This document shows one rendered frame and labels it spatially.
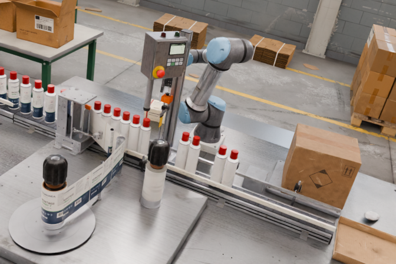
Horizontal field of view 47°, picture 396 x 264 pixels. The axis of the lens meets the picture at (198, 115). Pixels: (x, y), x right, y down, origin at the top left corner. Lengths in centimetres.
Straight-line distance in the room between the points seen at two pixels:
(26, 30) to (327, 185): 250
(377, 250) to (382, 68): 317
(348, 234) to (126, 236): 99
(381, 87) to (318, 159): 310
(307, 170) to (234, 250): 54
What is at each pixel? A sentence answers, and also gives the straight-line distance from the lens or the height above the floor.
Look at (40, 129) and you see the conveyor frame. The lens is 242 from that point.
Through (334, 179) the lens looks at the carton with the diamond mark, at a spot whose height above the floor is 100.
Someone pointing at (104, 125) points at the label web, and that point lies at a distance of 212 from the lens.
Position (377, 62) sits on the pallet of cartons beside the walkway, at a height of 75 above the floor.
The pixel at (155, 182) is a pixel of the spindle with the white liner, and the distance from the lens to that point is 184.
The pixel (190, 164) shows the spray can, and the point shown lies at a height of 95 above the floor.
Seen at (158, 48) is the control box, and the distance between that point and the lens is 197.
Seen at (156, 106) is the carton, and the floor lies 90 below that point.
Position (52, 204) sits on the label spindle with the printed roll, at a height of 101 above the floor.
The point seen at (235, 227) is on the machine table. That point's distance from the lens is 201.
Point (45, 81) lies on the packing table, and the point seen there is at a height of 57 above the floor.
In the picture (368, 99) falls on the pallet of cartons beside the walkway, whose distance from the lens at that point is 523.
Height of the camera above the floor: 211
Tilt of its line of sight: 27 degrees down
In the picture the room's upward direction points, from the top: 11 degrees clockwise
